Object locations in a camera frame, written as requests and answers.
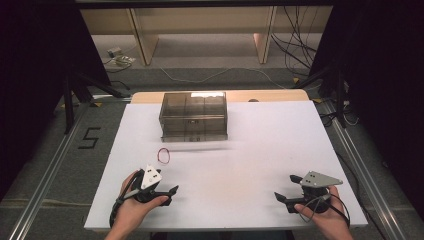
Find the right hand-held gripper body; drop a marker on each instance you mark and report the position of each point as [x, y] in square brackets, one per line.
[316, 186]

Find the transparent brown drawer box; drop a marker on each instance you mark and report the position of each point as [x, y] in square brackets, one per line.
[193, 116]

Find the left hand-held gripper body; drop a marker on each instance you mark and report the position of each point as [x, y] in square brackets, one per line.
[150, 178]

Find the black curtain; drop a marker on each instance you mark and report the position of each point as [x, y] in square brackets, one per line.
[383, 66]
[33, 66]

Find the person's right hand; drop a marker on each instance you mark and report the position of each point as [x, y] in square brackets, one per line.
[328, 218]

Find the white table cover board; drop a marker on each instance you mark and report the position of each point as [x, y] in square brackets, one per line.
[233, 166]

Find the person's left hand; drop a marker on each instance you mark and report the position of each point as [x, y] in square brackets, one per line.
[135, 210]

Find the grey power adapter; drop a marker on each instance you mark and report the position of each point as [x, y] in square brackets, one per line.
[114, 52]

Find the red rubber band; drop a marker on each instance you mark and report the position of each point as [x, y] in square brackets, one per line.
[159, 159]

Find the wooden table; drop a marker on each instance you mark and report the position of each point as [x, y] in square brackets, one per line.
[266, 95]

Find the black metal stand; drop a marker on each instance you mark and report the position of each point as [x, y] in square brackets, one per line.
[339, 100]
[69, 106]

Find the aluminium floor rail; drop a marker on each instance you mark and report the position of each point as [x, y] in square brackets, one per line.
[46, 180]
[366, 180]

